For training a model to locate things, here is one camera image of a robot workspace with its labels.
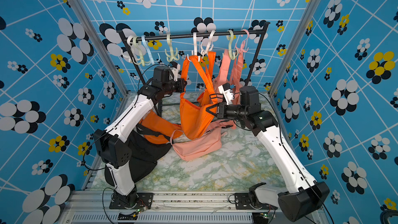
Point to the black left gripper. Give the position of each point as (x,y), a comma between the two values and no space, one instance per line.
(182,83)

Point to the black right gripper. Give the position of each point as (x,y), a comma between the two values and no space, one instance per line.
(223,110)

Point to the orange bag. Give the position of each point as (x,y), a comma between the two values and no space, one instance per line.
(157,130)
(195,119)

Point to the pink bag large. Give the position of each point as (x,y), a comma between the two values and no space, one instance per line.
(222,77)

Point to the black bag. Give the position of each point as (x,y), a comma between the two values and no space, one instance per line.
(141,155)

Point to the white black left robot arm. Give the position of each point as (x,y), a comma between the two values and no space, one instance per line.
(125,191)

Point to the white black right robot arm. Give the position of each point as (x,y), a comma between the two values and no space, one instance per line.
(304,194)

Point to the green hook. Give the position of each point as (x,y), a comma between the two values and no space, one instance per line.
(141,59)
(233,52)
(172,55)

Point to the white hook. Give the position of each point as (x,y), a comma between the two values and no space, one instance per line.
(209,45)
(195,46)
(129,54)

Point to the light blue hook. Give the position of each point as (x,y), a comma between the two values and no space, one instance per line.
(152,61)

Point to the white hook leftmost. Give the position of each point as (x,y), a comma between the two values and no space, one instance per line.
(129,54)

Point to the pink hook rightmost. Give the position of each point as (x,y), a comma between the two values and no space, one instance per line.
(244,42)

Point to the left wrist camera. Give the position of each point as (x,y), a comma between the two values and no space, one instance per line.
(175,69)

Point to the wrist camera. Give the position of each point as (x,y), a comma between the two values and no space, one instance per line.
(175,69)
(227,93)

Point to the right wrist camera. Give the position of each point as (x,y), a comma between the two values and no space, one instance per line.
(227,93)

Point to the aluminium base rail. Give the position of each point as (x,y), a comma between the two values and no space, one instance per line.
(169,207)

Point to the aluminium corner post left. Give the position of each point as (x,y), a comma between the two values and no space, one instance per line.
(84,19)

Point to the aluminium corner post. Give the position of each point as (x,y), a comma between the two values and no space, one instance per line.
(84,19)
(295,41)

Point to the aluminium corner post right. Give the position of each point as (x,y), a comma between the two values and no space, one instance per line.
(295,41)

